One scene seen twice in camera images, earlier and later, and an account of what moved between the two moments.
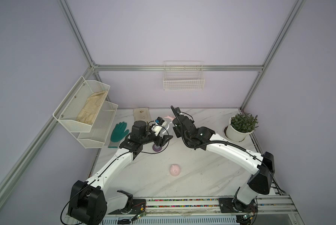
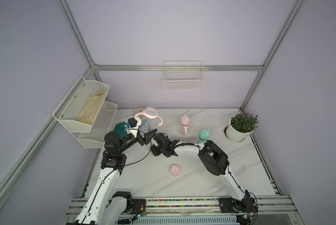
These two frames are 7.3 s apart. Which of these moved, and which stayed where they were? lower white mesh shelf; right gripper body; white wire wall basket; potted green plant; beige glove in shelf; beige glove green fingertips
Moved: right gripper body
Stayed: potted green plant; beige glove green fingertips; white wire wall basket; beige glove in shelf; lower white mesh shelf
